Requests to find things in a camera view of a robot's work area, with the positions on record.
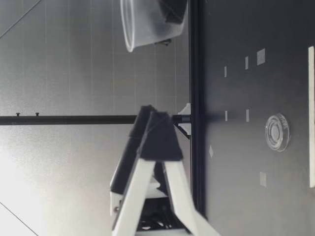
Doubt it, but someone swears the clear plastic lid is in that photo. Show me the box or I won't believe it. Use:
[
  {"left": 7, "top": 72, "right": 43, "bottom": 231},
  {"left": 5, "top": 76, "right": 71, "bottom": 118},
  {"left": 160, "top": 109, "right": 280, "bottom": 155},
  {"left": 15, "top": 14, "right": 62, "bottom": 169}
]
[{"left": 264, "top": 113, "right": 292, "bottom": 152}]

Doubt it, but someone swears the small clear plastic cup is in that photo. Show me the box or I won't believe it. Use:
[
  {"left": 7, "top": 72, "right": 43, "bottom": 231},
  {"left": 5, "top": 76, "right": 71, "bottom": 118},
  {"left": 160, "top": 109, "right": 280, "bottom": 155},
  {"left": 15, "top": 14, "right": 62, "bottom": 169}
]
[{"left": 120, "top": 0, "right": 189, "bottom": 53}]

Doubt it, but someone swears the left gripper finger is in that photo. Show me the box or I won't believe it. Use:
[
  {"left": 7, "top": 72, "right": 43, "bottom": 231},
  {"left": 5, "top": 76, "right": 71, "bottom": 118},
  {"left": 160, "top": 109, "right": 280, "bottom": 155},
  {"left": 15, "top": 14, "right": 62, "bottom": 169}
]
[{"left": 112, "top": 110, "right": 215, "bottom": 236}]

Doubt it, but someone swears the white corner bracket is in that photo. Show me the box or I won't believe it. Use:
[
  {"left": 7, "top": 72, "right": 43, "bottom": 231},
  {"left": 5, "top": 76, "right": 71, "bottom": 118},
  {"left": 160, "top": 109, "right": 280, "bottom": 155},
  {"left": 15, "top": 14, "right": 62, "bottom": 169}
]
[
  {"left": 177, "top": 124, "right": 191, "bottom": 135},
  {"left": 178, "top": 102, "right": 191, "bottom": 116}
]

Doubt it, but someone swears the black frame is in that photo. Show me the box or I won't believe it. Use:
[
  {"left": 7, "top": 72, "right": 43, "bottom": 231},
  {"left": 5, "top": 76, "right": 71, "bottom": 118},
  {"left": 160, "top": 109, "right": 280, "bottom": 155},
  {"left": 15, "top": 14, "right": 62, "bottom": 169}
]
[{"left": 0, "top": 0, "right": 207, "bottom": 214}]

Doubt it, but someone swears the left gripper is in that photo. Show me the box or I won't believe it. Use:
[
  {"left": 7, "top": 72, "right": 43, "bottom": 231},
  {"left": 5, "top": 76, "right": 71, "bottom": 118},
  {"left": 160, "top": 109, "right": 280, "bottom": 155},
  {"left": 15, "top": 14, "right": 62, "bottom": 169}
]
[{"left": 109, "top": 105, "right": 179, "bottom": 232}]

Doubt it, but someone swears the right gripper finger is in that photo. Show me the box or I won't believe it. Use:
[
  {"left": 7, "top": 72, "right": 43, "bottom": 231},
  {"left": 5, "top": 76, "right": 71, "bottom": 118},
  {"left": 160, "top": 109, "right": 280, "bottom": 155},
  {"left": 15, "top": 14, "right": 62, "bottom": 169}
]
[
  {"left": 154, "top": 38, "right": 172, "bottom": 48},
  {"left": 157, "top": 0, "right": 189, "bottom": 25}
]

